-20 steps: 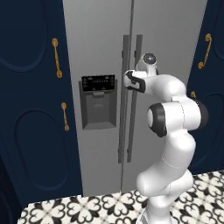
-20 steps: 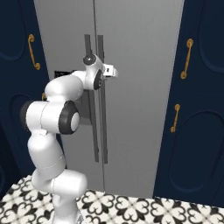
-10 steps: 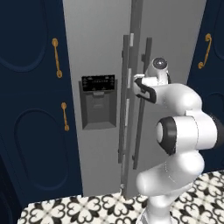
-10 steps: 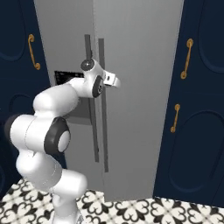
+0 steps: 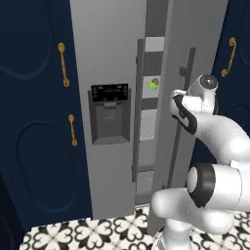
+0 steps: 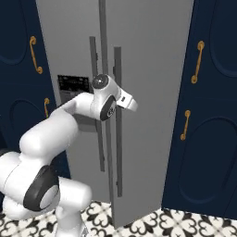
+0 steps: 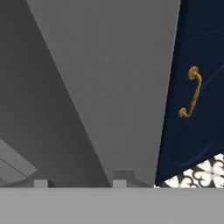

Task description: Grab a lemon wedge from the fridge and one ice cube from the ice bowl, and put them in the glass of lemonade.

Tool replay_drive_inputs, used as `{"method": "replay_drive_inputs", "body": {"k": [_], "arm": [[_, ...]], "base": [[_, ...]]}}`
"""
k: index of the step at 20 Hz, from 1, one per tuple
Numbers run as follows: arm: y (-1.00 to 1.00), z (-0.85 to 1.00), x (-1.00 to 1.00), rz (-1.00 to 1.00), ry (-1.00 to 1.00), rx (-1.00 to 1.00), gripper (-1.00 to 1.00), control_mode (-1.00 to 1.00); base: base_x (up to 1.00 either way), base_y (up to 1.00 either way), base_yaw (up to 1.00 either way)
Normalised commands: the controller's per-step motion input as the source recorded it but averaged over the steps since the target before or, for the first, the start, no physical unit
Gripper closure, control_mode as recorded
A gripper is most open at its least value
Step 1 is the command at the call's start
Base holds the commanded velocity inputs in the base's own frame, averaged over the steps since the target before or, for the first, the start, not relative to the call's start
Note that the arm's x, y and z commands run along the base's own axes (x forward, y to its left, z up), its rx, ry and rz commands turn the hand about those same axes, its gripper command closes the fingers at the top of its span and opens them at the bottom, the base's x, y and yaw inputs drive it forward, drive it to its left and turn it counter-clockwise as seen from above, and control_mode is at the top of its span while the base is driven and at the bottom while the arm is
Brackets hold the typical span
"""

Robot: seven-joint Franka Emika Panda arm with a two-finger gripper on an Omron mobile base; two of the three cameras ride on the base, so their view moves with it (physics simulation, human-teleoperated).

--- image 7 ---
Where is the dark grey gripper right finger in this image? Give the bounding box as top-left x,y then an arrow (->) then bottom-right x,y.
112,170 -> 153,189

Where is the light grey fridge handle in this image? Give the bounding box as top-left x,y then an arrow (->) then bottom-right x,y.
0,137 -> 39,187

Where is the grey fridge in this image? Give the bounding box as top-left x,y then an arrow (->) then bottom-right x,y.
0,0 -> 182,189

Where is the gold cupboard door handle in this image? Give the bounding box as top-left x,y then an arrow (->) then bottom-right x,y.
178,65 -> 203,119

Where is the navy blue cupboard door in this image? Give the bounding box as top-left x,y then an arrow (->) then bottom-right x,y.
154,0 -> 224,186

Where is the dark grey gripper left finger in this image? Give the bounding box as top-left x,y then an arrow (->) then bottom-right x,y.
11,171 -> 55,189

